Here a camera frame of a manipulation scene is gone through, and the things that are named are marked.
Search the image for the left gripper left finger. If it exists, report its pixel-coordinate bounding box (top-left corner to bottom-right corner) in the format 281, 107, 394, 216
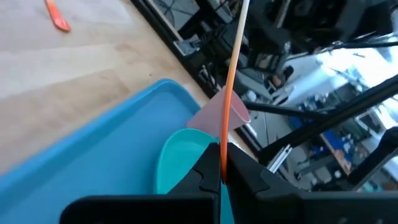
169, 142, 221, 200

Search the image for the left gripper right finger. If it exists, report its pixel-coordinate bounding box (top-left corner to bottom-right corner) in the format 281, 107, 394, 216
226, 142, 301, 224

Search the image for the teal plate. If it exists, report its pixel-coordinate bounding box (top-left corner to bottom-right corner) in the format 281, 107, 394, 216
152, 128, 220, 195

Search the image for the pink cup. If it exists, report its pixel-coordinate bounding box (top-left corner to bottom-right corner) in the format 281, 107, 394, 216
186, 85, 252, 139

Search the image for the fork with orange handle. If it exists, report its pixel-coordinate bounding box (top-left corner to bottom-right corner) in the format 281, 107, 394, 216
219, 0, 251, 184

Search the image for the blue plastic tray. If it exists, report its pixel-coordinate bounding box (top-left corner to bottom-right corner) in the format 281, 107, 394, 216
0, 78, 234, 224

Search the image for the spoon with orange handle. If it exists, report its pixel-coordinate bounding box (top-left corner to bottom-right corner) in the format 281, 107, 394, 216
44, 0, 72, 33

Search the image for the black metal table frame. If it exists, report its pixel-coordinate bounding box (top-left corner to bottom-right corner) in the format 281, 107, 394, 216
130, 0, 398, 194

